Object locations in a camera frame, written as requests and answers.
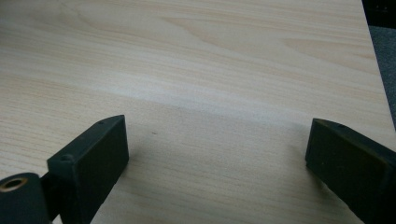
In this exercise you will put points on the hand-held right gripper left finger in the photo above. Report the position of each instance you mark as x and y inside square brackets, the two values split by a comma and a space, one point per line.
[93, 158]

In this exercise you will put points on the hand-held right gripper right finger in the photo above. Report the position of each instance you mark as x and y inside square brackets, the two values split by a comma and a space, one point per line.
[351, 161]

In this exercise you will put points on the dark object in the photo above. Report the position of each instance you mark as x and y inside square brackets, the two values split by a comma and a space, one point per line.
[379, 12]

